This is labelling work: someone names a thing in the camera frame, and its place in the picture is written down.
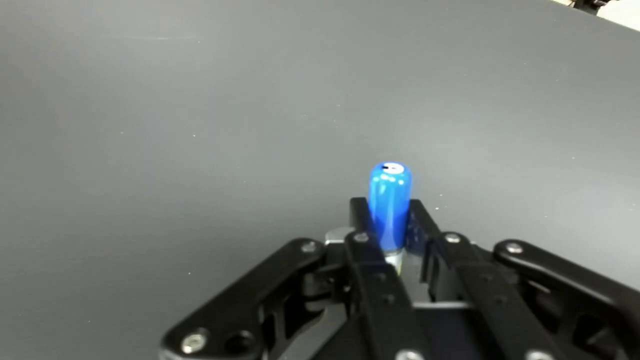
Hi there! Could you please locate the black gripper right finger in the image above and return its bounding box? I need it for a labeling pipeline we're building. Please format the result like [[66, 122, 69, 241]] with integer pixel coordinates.
[[402, 196, 640, 360]]

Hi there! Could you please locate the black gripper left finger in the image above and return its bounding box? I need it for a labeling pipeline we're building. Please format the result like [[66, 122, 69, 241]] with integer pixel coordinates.
[[157, 196, 428, 360]]

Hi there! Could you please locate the black floor cable bundle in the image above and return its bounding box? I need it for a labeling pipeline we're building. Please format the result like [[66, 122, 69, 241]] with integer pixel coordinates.
[[567, 0, 612, 14]]

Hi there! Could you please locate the blue capped marker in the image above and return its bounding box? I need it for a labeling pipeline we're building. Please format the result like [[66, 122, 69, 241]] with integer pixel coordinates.
[[366, 159, 414, 277]]

